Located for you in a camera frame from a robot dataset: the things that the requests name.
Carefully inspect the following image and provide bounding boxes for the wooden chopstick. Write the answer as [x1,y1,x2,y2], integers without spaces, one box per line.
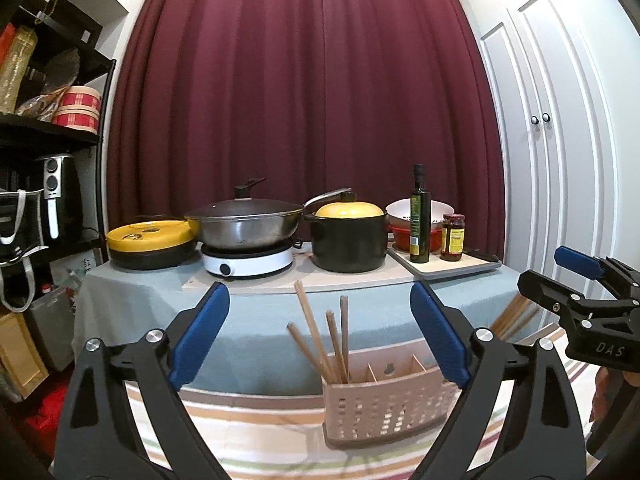
[341,296,350,384]
[326,310,348,384]
[294,281,335,382]
[498,301,538,340]
[491,294,529,337]
[286,323,333,384]

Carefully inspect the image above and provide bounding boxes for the person's right hand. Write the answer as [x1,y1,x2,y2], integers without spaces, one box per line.
[589,367,640,422]

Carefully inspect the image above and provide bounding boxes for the grey tray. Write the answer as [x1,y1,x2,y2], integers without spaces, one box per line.
[387,246,502,281]

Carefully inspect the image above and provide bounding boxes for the grey-blue table cover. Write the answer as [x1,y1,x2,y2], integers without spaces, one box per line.
[73,258,518,396]

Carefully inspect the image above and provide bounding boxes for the white induction cooker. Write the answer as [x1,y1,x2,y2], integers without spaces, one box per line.
[200,240,294,278]

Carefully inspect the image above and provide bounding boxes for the sauce jar yellow label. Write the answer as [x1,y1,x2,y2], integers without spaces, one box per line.
[439,214,465,261]

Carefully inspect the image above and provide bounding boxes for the yellow flat pan lid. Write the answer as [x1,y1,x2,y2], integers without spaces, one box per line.
[106,220,196,271]

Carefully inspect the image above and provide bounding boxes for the dark olive oil bottle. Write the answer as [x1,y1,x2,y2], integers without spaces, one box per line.
[409,164,431,263]

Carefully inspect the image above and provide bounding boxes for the white perforated utensil caddy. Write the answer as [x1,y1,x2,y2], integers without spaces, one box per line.
[323,340,459,448]

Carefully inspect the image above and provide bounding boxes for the striped tablecloth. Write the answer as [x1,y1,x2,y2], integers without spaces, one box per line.
[119,318,594,480]

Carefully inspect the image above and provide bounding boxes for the steel wok with lid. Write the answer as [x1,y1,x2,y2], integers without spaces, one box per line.
[184,178,352,250]

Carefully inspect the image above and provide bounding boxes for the red white bowl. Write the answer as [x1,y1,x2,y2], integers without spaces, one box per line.
[384,197,457,254]

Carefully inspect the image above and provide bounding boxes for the black pot yellow lid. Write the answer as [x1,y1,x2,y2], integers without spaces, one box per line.
[304,188,387,273]

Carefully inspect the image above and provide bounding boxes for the white cabinet doors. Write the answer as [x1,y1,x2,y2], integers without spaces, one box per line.
[480,0,618,299]

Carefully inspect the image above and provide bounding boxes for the wooden board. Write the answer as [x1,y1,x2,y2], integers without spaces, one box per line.
[0,312,49,399]

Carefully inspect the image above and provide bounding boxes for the white handheld device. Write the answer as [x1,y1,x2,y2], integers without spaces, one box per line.
[43,154,72,240]

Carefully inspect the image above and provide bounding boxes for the red white striped tin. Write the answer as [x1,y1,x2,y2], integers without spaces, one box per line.
[52,86,102,134]

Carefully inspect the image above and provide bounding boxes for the dark red curtain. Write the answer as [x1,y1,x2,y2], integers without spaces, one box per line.
[105,0,506,256]

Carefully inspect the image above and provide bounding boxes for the black shelf unit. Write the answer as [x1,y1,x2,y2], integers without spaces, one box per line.
[0,0,120,321]

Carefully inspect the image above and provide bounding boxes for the black bag white straps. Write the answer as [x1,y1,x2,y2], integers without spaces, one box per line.
[0,187,49,314]

